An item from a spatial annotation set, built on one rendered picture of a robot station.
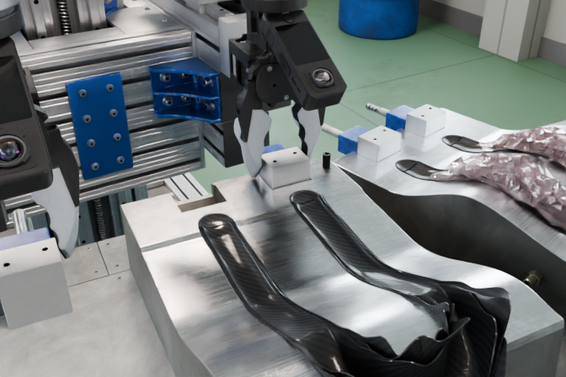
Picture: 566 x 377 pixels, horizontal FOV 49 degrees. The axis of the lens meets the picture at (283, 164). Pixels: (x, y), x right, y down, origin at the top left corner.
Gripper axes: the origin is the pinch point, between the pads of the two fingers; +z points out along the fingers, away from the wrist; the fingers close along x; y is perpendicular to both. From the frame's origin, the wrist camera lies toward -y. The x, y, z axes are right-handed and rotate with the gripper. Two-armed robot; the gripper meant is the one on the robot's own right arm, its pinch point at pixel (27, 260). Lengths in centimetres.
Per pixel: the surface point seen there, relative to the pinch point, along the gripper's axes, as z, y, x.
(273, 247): 6.5, 0.4, -22.4
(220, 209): 6.0, 8.7, -19.8
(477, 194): 5.2, -2.1, -46.3
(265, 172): 4.7, 11.8, -26.7
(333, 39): 96, 284, -196
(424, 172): 10, 11, -49
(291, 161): 3.3, 10.6, -29.4
